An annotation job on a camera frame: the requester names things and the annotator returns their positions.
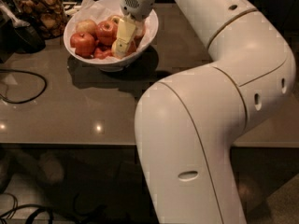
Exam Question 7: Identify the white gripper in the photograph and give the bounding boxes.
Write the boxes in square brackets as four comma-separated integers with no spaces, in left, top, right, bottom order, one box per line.
[112,0,155,59]

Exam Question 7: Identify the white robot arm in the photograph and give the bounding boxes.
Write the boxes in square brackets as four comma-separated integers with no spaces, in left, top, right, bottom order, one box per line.
[135,0,296,224]

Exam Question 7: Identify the small apple at back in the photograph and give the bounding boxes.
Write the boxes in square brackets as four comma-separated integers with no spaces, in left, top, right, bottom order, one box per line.
[107,15,121,24]

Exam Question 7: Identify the red-yellow apple right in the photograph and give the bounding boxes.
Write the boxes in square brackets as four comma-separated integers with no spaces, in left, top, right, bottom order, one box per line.
[135,21,146,41]

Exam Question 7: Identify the red apple centre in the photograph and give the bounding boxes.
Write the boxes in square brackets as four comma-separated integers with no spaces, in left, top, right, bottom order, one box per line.
[95,21,118,46]

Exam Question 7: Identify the small red apple bottom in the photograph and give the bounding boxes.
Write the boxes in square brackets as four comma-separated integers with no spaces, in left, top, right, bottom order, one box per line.
[93,47,112,60]

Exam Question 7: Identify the white ceramic bowl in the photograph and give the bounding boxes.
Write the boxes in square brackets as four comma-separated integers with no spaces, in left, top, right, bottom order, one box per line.
[64,10,159,72]

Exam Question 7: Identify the pale apple back left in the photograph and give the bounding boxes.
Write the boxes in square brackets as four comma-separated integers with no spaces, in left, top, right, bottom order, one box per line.
[76,20,96,36]

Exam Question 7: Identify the white paper bowl liner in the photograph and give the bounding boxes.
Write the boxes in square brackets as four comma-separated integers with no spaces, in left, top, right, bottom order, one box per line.
[68,0,133,25]

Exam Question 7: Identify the red apple front left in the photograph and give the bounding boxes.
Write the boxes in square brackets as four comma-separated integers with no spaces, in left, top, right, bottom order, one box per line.
[70,33,95,58]

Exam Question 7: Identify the glass jar of dried chips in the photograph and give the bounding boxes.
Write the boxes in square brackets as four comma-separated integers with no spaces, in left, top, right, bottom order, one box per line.
[13,0,67,39]

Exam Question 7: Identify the white shoe under table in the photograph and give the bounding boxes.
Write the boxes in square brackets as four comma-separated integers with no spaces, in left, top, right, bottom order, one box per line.
[38,152,64,185]

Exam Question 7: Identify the black cable on table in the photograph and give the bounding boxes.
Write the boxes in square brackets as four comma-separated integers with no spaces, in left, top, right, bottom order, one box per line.
[0,68,48,105]

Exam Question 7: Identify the black appliance with handle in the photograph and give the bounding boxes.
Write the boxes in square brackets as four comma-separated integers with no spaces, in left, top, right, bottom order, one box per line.
[0,1,46,53]

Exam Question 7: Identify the black cables on floor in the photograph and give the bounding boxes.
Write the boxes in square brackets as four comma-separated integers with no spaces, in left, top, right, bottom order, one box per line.
[0,187,104,224]

